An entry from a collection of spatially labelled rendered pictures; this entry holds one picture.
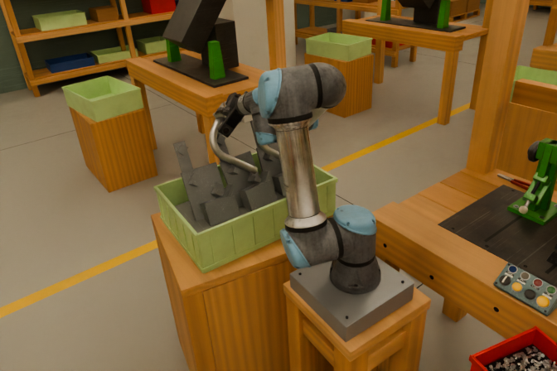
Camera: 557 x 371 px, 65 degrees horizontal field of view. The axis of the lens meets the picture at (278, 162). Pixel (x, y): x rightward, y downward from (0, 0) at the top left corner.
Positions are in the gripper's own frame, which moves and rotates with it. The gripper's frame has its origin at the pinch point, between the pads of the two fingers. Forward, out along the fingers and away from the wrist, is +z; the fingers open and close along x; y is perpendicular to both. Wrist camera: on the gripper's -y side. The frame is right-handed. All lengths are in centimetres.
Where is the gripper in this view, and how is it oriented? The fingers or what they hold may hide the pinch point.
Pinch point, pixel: (219, 119)
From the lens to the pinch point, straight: 175.2
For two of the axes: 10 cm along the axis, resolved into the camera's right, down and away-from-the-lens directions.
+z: -5.4, 0.9, 8.3
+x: -7.7, -4.5, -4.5
